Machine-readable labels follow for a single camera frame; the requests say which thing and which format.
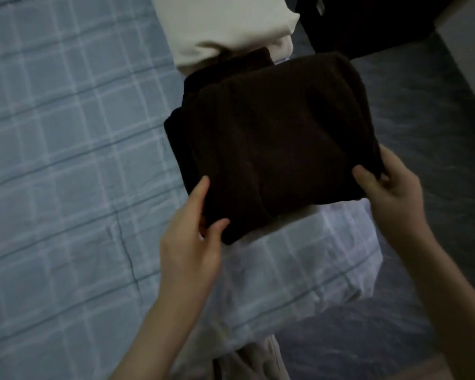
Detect bed with blue plaid sheet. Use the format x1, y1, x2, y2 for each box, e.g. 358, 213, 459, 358
0, 0, 384, 380

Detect person's grey trousers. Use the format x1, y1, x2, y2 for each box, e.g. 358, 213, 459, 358
212, 334, 292, 380

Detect cream printed hoodie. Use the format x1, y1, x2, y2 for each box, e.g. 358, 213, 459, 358
149, 0, 301, 70

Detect person's left hand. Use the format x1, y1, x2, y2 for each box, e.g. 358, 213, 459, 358
158, 176, 231, 302

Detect white furniture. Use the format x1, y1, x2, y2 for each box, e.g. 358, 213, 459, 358
435, 0, 475, 119

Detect person's right hand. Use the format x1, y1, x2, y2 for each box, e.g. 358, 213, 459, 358
352, 144, 433, 251

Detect dark brown trousers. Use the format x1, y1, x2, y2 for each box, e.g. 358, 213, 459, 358
164, 47, 384, 246

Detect black cabinet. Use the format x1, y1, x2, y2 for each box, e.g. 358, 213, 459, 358
294, 0, 460, 60

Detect person's right forearm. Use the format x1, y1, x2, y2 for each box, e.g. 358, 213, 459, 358
395, 229, 475, 380

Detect person's left forearm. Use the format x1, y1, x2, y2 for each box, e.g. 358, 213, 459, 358
109, 288, 211, 380

